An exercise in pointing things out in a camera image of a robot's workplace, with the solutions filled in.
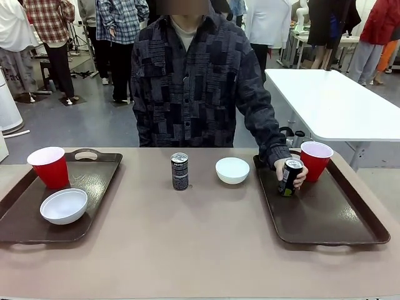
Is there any person's left hand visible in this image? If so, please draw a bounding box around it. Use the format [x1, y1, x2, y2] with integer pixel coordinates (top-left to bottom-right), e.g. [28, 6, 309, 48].
[274, 157, 309, 191]

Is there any black Pepsi can yellow base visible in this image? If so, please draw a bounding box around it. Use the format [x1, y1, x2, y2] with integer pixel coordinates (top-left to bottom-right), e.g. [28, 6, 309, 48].
[277, 157, 304, 198]

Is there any red plastic cup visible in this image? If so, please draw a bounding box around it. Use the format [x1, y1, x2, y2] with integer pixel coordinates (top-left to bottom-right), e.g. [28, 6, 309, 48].
[26, 146, 70, 190]
[300, 141, 334, 183]

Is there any white plastic bowl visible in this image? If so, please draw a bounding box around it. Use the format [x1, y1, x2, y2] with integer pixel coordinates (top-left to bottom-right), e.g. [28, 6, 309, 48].
[39, 187, 89, 226]
[215, 157, 251, 185]

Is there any person's left forearm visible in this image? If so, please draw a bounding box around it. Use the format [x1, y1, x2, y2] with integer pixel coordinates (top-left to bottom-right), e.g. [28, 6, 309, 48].
[249, 115, 293, 164]

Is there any brown plastic tray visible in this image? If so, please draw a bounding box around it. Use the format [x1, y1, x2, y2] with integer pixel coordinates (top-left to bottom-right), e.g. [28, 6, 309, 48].
[252, 149, 391, 248]

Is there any white folding table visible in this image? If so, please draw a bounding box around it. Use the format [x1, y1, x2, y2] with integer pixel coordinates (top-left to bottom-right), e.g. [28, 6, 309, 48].
[264, 69, 400, 173]

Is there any black grey Pepsi can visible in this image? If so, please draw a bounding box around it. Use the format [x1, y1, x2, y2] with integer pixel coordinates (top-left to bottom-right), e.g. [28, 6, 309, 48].
[170, 152, 189, 191]

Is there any person in dark patchwork shirt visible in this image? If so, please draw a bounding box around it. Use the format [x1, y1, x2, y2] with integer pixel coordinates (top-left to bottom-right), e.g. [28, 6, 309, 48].
[130, 0, 282, 148]

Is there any white background workbench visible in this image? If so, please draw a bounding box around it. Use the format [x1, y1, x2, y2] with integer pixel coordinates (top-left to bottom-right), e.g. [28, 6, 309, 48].
[279, 26, 360, 69]

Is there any person in black dress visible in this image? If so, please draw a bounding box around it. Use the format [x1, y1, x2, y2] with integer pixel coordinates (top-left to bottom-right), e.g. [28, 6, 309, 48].
[307, 0, 362, 71]

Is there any person in white coat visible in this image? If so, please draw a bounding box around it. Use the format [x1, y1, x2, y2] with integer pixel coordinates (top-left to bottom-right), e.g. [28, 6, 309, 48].
[245, 0, 293, 83]

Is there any person in orange trousers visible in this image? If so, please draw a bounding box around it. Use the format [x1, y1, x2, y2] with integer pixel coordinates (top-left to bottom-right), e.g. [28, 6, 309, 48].
[373, 40, 399, 85]

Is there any person in red jacket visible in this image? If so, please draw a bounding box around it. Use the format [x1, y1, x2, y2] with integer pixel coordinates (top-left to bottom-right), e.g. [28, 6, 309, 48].
[346, 0, 400, 87]

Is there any person in blue plaid shirt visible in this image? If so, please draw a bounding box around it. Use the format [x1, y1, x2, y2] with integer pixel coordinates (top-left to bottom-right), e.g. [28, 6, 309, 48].
[95, 0, 150, 104]

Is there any black tripod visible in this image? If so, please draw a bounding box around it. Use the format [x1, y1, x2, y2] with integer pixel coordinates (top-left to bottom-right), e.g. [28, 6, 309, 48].
[67, 21, 99, 79]

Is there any person in grey hoodie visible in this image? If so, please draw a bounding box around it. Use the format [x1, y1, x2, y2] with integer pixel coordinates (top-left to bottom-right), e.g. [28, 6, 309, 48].
[77, 0, 110, 86]

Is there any black stool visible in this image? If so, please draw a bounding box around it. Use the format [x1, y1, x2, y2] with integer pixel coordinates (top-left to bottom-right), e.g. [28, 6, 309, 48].
[39, 61, 59, 93]

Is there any white tube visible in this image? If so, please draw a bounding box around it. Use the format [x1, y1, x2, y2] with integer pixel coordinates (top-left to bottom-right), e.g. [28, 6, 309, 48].
[2, 129, 31, 138]

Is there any white round appliance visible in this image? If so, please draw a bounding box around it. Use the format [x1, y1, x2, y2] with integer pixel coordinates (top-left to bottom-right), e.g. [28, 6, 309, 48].
[0, 67, 24, 136]

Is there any person in red plaid shirt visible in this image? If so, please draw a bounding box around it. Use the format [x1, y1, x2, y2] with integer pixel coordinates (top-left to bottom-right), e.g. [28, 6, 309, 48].
[23, 0, 76, 106]

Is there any person in white shirt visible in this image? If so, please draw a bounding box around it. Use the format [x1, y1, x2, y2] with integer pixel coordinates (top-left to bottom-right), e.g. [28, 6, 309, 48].
[0, 0, 38, 103]

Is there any black table crank handle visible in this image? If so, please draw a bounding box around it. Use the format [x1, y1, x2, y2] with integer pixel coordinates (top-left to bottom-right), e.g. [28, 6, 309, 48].
[279, 126, 306, 148]

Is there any brown tray with oval handle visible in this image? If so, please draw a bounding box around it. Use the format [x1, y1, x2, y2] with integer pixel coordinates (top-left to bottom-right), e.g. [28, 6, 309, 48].
[0, 147, 124, 248]

